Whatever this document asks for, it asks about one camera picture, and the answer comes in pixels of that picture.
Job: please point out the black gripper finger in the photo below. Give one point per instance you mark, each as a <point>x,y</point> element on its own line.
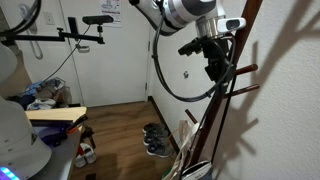
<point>224,74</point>
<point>211,75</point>

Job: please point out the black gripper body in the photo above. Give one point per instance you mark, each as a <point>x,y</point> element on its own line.
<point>216,53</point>

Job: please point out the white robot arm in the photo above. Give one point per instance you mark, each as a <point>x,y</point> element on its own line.
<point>186,13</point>

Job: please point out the beige canvas tote bag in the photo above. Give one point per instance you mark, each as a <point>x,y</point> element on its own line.
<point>186,133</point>

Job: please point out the brown wooden coat rack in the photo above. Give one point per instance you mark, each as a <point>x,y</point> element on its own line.
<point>248,20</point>

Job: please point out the black sneaker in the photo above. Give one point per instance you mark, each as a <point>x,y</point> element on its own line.
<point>153,127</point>

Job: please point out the grey sneaker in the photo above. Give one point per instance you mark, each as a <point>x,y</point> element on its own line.
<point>160,150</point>
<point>156,136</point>

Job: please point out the white door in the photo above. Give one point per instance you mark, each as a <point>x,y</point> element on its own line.
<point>110,66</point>

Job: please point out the white paper poster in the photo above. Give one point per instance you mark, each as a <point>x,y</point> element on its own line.
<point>111,10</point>

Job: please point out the black stand legs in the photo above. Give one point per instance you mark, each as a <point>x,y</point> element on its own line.
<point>88,136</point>

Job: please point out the white slipper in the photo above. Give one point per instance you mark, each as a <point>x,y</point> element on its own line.
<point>90,151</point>
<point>80,160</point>

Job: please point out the small black floor object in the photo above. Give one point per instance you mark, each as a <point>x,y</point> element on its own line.
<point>90,176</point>

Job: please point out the light wooden board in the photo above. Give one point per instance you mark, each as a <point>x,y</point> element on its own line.
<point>55,114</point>

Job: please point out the purple blue device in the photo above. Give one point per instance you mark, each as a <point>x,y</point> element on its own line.
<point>53,136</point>

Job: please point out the blue cloth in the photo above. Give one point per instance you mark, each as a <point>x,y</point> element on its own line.
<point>33,88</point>

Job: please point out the silver wall knob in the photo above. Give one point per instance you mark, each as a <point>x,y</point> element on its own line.
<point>185,75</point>

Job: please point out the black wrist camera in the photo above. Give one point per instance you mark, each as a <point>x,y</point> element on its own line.
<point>190,47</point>

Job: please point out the black stereo camera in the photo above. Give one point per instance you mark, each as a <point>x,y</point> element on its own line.
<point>98,19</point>

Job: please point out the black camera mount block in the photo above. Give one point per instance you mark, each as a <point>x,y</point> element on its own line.
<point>73,24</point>

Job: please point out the white light switch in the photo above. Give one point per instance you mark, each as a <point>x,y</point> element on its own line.
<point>49,18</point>

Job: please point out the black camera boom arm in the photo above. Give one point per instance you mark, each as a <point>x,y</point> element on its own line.
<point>40,37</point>

